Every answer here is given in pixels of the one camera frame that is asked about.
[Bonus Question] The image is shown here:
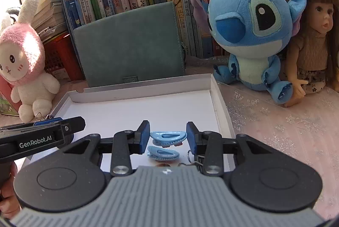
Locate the stack of lying books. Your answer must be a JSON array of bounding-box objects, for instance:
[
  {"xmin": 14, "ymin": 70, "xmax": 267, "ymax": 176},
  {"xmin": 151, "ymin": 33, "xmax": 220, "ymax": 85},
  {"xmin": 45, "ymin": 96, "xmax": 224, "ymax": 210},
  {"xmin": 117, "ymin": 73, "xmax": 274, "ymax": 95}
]
[{"xmin": 18, "ymin": 0, "xmax": 69, "ymax": 42}]

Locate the pink hooded bunny plush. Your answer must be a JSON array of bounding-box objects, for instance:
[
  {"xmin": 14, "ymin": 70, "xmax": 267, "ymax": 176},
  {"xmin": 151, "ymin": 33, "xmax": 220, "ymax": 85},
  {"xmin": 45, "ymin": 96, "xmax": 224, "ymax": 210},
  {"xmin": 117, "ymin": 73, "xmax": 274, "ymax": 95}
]
[{"xmin": 0, "ymin": 0, "xmax": 61, "ymax": 123}]

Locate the person's left hand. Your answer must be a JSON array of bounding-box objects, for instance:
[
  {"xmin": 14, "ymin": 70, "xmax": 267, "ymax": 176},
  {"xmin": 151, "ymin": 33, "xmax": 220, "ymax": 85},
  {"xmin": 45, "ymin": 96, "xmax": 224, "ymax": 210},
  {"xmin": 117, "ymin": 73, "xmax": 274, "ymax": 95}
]
[{"xmin": 0, "ymin": 162, "xmax": 23, "ymax": 219}]

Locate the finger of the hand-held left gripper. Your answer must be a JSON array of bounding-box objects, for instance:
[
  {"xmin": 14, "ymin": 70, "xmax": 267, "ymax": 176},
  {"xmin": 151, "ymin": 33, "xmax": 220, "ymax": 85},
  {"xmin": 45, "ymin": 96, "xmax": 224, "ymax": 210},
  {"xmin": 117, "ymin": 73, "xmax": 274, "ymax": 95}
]
[
  {"xmin": 60, "ymin": 116, "xmax": 86, "ymax": 135},
  {"xmin": 0, "ymin": 117, "xmax": 64, "ymax": 132}
]

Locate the red plastic crate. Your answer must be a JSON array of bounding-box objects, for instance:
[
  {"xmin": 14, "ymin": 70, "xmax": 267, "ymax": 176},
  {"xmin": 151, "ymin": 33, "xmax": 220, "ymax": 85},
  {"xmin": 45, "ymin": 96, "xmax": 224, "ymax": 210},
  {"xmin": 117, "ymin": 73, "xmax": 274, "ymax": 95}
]
[{"xmin": 42, "ymin": 32, "xmax": 84, "ymax": 83}]

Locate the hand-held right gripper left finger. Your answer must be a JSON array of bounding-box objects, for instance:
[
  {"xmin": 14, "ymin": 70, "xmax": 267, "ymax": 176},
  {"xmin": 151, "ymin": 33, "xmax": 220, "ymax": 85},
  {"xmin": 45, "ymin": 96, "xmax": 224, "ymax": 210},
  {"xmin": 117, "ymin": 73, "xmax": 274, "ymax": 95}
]
[{"xmin": 64, "ymin": 120, "xmax": 150, "ymax": 178}]

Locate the grey cloth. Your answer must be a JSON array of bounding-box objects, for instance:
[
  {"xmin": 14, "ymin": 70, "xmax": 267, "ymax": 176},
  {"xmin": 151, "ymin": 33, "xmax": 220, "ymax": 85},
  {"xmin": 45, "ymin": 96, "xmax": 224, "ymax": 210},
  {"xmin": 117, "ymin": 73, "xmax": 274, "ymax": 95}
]
[{"xmin": 4, "ymin": 7, "xmax": 22, "ymax": 23}]

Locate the brown-haired doll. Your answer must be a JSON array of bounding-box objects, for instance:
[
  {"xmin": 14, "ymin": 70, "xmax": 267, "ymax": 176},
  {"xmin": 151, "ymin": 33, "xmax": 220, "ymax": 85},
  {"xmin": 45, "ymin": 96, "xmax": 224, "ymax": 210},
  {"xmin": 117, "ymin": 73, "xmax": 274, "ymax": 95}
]
[{"xmin": 285, "ymin": 0, "xmax": 339, "ymax": 108}]

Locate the light blue hair clip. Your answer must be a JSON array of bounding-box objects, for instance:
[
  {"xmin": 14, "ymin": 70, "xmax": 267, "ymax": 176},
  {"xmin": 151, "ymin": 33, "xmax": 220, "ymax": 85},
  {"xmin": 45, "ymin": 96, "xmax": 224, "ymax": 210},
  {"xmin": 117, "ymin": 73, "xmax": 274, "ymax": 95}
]
[{"xmin": 150, "ymin": 131, "xmax": 188, "ymax": 148}]

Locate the pink snowflake tablecloth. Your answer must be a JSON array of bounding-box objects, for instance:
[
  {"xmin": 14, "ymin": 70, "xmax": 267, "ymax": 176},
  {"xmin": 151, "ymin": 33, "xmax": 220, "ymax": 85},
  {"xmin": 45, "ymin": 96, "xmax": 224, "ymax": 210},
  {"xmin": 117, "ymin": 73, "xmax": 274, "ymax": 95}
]
[{"xmin": 185, "ymin": 55, "xmax": 339, "ymax": 219}]

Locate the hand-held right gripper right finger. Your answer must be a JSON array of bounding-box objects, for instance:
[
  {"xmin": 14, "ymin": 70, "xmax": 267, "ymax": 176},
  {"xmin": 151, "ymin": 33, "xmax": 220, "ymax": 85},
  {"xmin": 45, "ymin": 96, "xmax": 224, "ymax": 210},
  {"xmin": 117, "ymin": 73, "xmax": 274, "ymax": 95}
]
[{"xmin": 186, "ymin": 121, "xmax": 278, "ymax": 178}]

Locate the white cardboard box tray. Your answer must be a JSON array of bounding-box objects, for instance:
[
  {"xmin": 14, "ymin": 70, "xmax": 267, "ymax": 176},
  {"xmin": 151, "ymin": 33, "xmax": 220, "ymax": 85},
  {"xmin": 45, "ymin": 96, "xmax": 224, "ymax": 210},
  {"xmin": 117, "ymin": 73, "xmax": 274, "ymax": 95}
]
[{"xmin": 22, "ymin": 73, "xmax": 236, "ymax": 174}]

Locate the blue alien plush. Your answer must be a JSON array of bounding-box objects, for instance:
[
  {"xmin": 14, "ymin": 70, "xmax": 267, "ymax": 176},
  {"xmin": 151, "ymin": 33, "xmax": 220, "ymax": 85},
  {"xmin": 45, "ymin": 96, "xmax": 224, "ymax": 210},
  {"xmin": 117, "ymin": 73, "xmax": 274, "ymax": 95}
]
[{"xmin": 191, "ymin": 0, "xmax": 308, "ymax": 104}]

